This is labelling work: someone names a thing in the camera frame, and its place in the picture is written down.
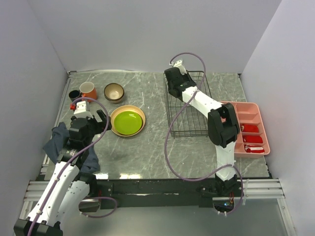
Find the beige plate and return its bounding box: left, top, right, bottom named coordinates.
left=110, top=105, right=146, bottom=137

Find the green plate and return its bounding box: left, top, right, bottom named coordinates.
left=113, top=111, right=143, bottom=136

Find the dark brown patterned bowl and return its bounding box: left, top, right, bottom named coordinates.
left=104, top=83, right=125, bottom=104

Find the orange mug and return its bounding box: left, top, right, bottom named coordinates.
left=79, top=82, right=98, bottom=102

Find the dark blue mug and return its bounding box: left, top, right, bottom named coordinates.
left=68, top=90, right=82, bottom=102

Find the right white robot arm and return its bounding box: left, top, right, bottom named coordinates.
left=164, top=67, right=241, bottom=196

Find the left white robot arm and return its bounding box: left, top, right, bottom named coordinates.
left=14, top=110, right=111, bottom=236

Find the blue cloth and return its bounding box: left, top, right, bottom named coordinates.
left=43, top=122, right=100, bottom=174

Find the red item in tray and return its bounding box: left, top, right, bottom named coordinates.
left=243, top=135, right=263, bottom=144
left=240, top=124, right=259, bottom=133

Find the pink divided tray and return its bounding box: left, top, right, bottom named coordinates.
left=230, top=101, right=270, bottom=158

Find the red white striped item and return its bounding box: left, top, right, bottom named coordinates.
left=244, top=145, right=265, bottom=153

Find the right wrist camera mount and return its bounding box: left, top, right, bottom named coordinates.
left=169, top=59, right=187, bottom=75

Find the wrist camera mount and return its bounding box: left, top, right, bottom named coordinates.
left=70, top=100, right=93, bottom=118
left=169, top=59, right=187, bottom=75

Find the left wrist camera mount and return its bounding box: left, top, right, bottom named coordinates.
left=70, top=100, right=93, bottom=118

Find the black wire dish rack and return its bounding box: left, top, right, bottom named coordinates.
left=164, top=77, right=208, bottom=138

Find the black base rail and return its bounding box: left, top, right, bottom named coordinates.
left=81, top=178, right=243, bottom=212

